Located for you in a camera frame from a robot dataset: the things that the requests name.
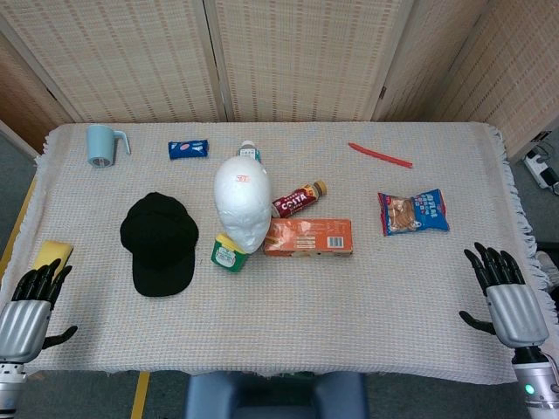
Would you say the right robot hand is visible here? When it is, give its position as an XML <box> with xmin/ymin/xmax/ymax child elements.
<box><xmin>459</xmin><ymin>242</ymin><xmax>550</xmax><ymax>348</ymax></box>

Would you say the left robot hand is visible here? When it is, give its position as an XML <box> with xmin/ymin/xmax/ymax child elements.
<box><xmin>0</xmin><ymin>258</ymin><xmax>79</xmax><ymax>364</ymax></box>

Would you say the black baseball cap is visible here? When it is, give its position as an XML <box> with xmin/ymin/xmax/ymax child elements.
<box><xmin>120</xmin><ymin>192</ymin><xmax>200</xmax><ymax>299</ymax></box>

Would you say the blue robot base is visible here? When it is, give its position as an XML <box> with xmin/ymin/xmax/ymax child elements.
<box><xmin>187</xmin><ymin>372</ymin><xmax>369</xmax><ymax>419</ymax></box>

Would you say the white foam mannequin head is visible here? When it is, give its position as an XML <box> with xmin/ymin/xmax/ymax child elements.
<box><xmin>213</xmin><ymin>156</ymin><xmax>273</xmax><ymax>254</ymax></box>

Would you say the yellow sponge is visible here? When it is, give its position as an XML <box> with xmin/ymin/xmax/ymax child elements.
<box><xmin>33</xmin><ymin>239</ymin><xmax>74</xmax><ymax>278</ymax></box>

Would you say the blue red biscuit bag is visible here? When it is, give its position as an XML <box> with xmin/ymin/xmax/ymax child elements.
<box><xmin>377</xmin><ymin>188</ymin><xmax>451</xmax><ymax>237</ymax></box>

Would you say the white power strip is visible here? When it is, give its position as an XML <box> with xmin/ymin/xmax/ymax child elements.
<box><xmin>523</xmin><ymin>130</ymin><xmax>559</xmax><ymax>196</ymax></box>

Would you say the light blue plastic mug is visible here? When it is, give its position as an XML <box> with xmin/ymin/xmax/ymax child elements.
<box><xmin>85</xmin><ymin>124</ymin><xmax>132</xmax><ymax>168</ymax></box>

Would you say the red plastic stick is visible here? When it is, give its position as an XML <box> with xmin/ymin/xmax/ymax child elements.
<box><xmin>348</xmin><ymin>141</ymin><xmax>413</xmax><ymax>169</ymax></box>

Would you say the green yellow-lidded jar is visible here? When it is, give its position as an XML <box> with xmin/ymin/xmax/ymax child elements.
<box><xmin>210</xmin><ymin>233</ymin><xmax>250</xmax><ymax>274</ymax></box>

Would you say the orange biscuit box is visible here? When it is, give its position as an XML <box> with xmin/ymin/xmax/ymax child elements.
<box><xmin>263</xmin><ymin>218</ymin><xmax>354</xmax><ymax>258</ymax></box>

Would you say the white woven tablecloth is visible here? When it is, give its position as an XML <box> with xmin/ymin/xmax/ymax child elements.
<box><xmin>0</xmin><ymin>121</ymin><xmax>551</xmax><ymax>386</ymax></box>

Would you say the blue cookie packet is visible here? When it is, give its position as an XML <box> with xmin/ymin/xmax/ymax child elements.
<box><xmin>168</xmin><ymin>139</ymin><xmax>210</xmax><ymax>161</ymax></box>

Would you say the Costa coffee bottle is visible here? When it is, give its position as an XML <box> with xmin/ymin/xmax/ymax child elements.
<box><xmin>271</xmin><ymin>179</ymin><xmax>328</xmax><ymax>219</ymax></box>

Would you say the clear plastic water bottle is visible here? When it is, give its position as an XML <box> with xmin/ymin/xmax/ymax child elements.
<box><xmin>235</xmin><ymin>139</ymin><xmax>262</xmax><ymax>165</ymax></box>

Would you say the woven folding screen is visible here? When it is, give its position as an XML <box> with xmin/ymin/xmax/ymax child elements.
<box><xmin>0</xmin><ymin>0</ymin><xmax>559</xmax><ymax>163</ymax></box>

